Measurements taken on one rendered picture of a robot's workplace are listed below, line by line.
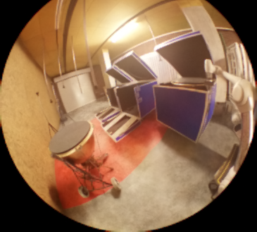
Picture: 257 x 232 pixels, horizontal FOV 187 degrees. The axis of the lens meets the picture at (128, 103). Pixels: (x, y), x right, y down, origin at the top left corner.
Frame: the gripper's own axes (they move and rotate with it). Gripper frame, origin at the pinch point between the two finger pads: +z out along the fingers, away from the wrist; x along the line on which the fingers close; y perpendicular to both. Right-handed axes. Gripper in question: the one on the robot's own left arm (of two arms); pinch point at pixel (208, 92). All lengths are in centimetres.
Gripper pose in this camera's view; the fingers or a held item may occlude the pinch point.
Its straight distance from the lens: 108.2
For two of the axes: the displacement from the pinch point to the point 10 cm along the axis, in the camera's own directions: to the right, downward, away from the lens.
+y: -9.3, 1.6, -3.4
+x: 3.7, 2.2, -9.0
